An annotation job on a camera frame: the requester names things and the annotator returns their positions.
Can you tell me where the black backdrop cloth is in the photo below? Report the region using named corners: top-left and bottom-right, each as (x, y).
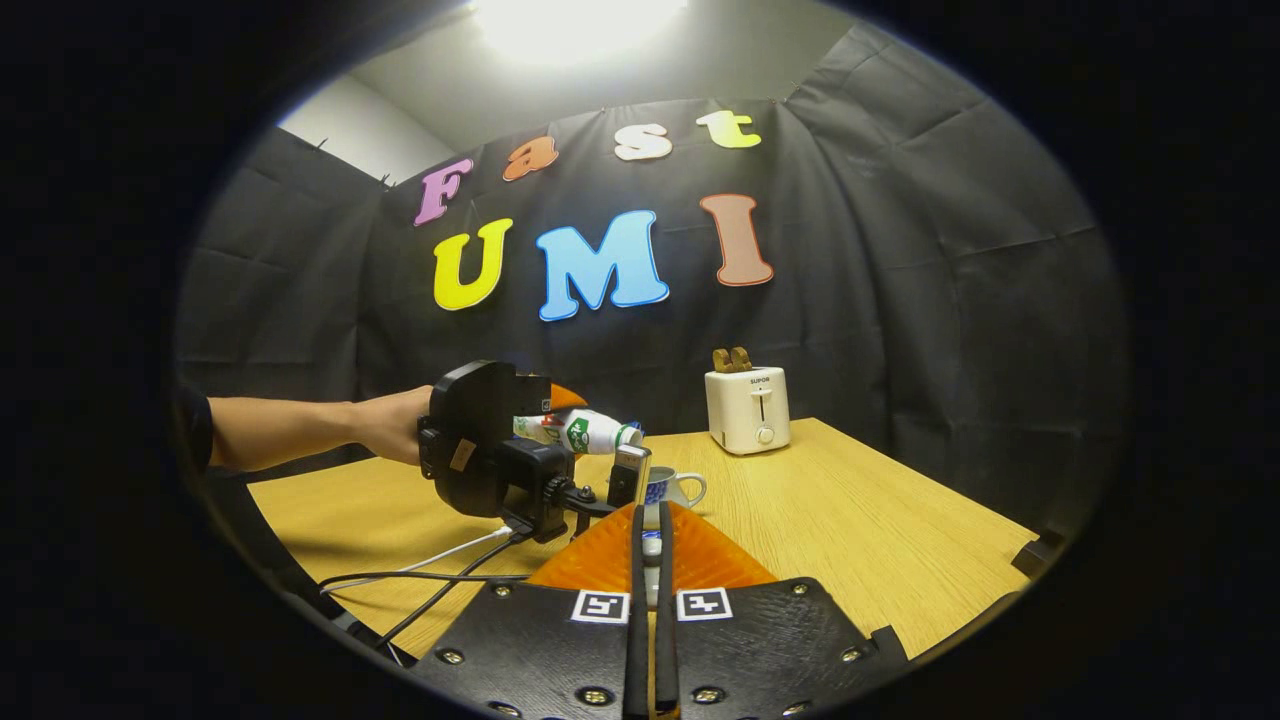
top-left (175, 25), bottom-right (1126, 541)

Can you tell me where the white blue-patterned teacup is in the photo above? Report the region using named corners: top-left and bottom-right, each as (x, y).
top-left (640, 466), bottom-right (708, 531)

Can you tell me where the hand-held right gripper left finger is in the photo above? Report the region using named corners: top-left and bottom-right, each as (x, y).
top-left (410, 503), bottom-right (650, 720)

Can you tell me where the white toaster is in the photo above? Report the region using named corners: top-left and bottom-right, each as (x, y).
top-left (704, 366), bottom-right (792, 457)

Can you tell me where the white cable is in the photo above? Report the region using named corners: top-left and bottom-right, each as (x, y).
top-left (325, 527), bottom-right (516, 591)

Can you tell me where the black sleeve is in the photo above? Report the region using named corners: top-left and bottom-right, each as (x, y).
top-left (175, 385), bottom-right (214, 476)

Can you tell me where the small dark block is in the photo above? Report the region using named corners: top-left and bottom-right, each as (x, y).
top-left (1010, 530), bottom-right (1066, 581)

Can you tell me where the ceiling light panel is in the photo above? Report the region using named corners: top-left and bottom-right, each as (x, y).
top-left (470, 0), bottom-right (691, 66)

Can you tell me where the white green-label water bottle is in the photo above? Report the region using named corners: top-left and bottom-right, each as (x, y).
top-left (513, 408), bottom-right (644, 458)

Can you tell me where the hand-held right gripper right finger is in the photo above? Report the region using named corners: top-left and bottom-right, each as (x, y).
top-left (655, 502), bottom-right (912, 720)

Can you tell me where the black cable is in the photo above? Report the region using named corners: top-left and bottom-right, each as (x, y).
top-left (375, 535), bottom-right (526, 651)
top-left (320, 570), bottom-right (531, 593)

